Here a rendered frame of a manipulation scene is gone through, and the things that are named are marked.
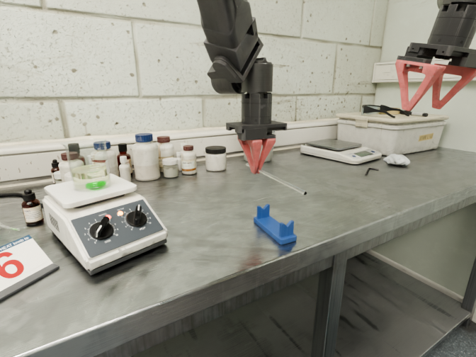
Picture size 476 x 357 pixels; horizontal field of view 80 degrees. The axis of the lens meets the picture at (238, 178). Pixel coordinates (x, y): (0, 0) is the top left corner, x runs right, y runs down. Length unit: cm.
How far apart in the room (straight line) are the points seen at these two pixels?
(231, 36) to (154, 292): 36
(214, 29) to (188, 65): 61
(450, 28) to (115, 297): 60
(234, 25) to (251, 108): 15
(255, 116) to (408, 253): 141
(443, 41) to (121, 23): 81
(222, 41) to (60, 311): 41
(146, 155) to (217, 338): 77
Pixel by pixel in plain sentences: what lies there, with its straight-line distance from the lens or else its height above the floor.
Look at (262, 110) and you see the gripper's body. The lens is 52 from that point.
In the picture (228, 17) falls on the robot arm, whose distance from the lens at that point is 43.
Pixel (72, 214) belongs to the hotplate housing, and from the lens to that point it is 50.
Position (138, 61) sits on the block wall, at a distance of 101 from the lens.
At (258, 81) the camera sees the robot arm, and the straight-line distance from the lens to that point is 52.
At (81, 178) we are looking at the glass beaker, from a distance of 53.
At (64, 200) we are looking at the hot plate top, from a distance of 51.
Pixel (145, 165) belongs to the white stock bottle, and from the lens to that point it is 83.
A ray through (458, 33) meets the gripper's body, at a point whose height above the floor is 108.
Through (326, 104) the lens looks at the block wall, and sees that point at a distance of 146.
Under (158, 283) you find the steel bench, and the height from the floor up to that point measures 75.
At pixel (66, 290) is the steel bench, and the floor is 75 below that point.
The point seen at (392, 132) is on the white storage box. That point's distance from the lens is 122.
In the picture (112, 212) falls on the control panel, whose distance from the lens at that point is 50.
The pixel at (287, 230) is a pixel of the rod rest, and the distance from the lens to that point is 50.
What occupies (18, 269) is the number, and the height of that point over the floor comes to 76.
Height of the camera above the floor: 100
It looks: 18 degrees down
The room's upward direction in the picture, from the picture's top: straight up
